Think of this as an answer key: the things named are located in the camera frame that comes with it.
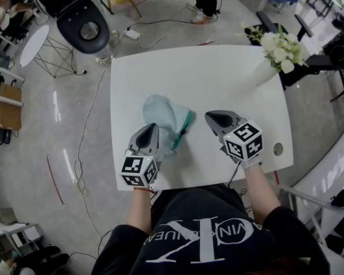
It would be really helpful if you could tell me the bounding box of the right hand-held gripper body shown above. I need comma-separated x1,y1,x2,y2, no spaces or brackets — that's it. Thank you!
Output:
204,109,264,166

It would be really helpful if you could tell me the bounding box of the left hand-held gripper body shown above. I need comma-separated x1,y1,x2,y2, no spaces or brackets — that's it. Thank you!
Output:
119,123,162,189

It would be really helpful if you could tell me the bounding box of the light blue fluffy pencil pouch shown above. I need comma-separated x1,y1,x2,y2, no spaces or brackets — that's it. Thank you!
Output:
142,94,197,158

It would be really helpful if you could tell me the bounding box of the person's right forearm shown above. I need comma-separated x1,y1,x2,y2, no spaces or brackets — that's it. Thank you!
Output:
241,162,282,222

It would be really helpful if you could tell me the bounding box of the person's left forearm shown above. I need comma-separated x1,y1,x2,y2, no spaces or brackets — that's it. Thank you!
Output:
128,187,153,231

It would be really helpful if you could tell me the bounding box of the white vase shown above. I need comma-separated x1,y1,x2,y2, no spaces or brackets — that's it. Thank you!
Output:
251,58,278,88

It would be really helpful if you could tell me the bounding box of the person's black printed shirt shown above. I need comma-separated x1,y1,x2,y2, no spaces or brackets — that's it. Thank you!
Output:
91,183,331,275

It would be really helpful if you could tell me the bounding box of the white curved table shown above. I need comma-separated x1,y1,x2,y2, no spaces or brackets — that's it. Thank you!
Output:
288,123,344,259

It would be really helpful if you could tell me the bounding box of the red floor tape strip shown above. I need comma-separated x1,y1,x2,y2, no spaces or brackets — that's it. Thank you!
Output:
46,154,65,206

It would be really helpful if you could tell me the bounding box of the white flower bouquet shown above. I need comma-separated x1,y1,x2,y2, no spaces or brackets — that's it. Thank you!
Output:
244,24,310,74

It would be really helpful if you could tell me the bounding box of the black office chair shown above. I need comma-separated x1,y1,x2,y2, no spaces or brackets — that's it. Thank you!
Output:
280,45,344,92

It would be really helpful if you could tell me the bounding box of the white power strip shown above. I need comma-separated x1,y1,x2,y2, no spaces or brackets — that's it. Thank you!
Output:
123,29,142,40

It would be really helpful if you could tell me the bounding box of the black round chair with hole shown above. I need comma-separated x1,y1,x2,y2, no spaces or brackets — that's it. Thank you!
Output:
56,0,111,54

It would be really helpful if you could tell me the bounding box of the cardboard box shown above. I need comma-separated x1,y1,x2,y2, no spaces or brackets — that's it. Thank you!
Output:
0,83,23,131

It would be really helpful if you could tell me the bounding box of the white oval side table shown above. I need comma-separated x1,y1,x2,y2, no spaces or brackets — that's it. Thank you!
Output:
19,24,77,79

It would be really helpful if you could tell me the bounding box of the white shelf rack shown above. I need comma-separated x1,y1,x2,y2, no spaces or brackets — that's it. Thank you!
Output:
0,222,44,270

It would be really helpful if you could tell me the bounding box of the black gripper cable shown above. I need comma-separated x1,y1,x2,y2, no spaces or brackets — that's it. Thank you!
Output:
227,161,249,196

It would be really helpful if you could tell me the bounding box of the red string bracelet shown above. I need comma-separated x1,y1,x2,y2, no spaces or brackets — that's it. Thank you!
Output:
134,187,158,195

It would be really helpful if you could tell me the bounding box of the long white floor cable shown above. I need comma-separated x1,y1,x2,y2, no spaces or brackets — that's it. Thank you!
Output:
73,63,110,240

